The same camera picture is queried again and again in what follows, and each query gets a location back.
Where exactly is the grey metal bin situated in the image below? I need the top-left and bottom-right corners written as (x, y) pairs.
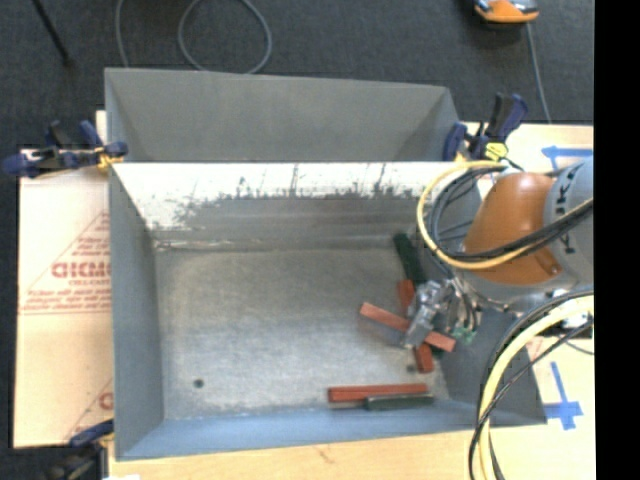
top-left (103, 66), bottom-right (548, 462)

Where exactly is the dark green flat block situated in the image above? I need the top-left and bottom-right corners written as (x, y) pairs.
top-left (363, 393), bottom-right (436, 412)
top-left (392, 232), bottom-right (427, 290)

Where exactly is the brown cardboard board red print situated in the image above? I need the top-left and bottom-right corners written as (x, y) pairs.
top-left (11, 109), bottom-right (117, 450)

